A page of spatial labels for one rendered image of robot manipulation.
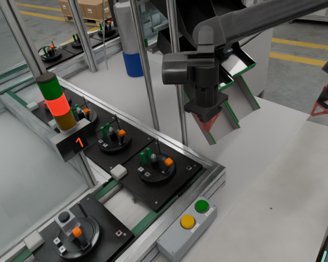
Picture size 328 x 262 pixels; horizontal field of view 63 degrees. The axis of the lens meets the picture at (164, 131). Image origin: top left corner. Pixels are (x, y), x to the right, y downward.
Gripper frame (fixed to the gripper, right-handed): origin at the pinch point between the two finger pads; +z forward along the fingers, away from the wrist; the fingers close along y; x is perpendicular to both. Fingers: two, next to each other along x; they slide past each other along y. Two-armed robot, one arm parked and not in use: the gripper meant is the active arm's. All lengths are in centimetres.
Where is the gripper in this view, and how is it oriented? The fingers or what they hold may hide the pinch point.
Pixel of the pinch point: (206, 128)
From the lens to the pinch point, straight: 73.5
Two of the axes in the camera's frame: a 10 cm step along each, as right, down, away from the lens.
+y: -6.9, 5.3, -4.9
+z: 1.1, 7.5, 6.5
